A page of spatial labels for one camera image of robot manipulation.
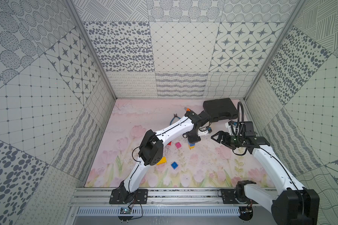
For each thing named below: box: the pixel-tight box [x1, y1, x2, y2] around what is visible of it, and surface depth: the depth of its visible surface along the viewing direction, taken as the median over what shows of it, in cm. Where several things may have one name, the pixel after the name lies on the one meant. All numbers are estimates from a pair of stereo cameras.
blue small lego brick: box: [170, 161, 179, 170], surface depth 86 cm
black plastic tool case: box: [202, 97, 239, 122], surface depth 114 cm
